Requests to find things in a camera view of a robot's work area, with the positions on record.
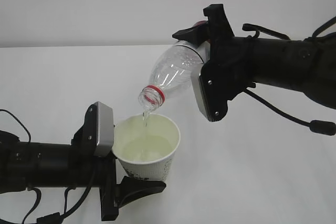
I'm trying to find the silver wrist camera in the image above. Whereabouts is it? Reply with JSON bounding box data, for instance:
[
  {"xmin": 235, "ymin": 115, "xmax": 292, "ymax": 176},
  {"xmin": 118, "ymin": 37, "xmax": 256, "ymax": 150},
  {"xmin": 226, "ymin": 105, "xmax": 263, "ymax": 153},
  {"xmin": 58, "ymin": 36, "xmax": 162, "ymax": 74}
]
[
  {"xmin": 191, "ymin": 60, "xmax": 228, "ymax": 123},
  {"xmin": 82, "ymin": 101, "xmax": 114, "ymax": 157}
]

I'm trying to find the white paper cup green logo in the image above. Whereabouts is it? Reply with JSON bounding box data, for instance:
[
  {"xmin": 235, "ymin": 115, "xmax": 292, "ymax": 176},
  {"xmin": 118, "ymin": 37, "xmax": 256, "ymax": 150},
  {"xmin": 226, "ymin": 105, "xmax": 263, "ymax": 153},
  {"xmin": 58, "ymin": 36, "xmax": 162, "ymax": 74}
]
[{"xmin": 112, "ymin": 114, "xmax": 181, "ymax": 182}]

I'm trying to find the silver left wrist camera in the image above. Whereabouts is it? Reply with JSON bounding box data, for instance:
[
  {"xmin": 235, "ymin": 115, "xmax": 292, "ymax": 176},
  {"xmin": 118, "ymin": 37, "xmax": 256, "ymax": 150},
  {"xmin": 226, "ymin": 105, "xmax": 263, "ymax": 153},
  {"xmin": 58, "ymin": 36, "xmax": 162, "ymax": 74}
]
[{"xmin": 82, "ymin": 101, "xmax": 114, "ymax": 157}]

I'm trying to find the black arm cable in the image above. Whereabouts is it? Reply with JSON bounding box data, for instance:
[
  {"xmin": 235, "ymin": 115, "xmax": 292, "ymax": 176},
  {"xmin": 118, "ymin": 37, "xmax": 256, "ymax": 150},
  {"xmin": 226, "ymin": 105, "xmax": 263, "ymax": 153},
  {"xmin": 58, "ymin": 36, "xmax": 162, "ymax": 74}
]
[
  {"xmin": 241, "ymin": 16, "xmax": 336, "ymax": 136},
  {"xmin": 0, "ymin": 108, "xmax": 98, "ymax": 224}
]

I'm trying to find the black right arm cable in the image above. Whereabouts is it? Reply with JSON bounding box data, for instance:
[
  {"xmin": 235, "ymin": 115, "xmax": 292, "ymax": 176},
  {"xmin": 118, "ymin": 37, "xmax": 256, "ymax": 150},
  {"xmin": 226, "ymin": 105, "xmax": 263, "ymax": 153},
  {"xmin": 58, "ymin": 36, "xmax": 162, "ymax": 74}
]
[{"xmin": 241, "ymin": 16, "xmax": 336, "ymax": 136}]

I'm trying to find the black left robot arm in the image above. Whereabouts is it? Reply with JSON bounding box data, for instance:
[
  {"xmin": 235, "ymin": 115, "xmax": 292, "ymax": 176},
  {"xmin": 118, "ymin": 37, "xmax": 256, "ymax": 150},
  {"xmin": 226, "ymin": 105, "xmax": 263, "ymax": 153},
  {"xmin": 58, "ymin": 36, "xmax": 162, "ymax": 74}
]
[{"xmin": 1, "ymin": 131, "xmax": 166, "ymax": 223}]

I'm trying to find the clear water bottle red label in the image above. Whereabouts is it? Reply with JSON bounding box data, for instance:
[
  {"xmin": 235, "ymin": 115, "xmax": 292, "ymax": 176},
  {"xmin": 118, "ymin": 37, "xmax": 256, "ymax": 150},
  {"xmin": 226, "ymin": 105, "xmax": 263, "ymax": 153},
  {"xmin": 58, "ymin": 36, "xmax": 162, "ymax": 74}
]
[{"xmin": 138, "ymin": 40, "xmax": 210, "ymax": 113}]

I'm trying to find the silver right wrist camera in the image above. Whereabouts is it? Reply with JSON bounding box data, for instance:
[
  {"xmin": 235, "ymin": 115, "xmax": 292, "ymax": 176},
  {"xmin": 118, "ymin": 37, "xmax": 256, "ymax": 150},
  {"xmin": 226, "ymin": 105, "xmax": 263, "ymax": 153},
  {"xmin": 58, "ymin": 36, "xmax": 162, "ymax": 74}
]
[{"xmin": 191, "ymin": 60, "xmax": 228, "ymax": 123}]

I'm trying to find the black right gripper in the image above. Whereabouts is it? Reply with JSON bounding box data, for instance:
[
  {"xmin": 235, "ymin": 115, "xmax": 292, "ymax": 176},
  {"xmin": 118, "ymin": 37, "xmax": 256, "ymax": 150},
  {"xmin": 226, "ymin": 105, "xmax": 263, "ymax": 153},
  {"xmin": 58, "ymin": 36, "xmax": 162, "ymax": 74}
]
[{"xmin": 172, "ymin": 4, "xmax": 257, "ymax": 106}]

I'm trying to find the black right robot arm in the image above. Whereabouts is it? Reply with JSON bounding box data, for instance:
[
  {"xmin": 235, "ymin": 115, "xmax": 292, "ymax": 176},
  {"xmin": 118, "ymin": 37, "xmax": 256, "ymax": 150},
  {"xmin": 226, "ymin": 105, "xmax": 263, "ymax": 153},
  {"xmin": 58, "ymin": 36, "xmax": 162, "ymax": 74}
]
[{"xmin": 173, "ymin": 4, "xmax": 335, "ymax": 112}]

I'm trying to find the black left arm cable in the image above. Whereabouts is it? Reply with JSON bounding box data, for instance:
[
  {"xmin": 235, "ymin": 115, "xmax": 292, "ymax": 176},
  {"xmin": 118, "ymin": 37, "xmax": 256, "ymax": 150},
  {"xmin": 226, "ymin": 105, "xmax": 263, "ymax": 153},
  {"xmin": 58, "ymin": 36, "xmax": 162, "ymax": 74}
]
[{"xmin": 0, "ymin": 108, "xmax": 98, "ymax": 224}]

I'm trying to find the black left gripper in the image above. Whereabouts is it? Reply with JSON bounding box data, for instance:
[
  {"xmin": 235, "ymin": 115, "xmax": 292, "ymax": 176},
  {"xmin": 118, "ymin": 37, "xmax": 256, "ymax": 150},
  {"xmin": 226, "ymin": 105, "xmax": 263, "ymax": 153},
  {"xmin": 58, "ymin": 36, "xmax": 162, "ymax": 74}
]
[{"xmin": 70, "ymin": 129, "xmax": 167, "ymax": 222}]

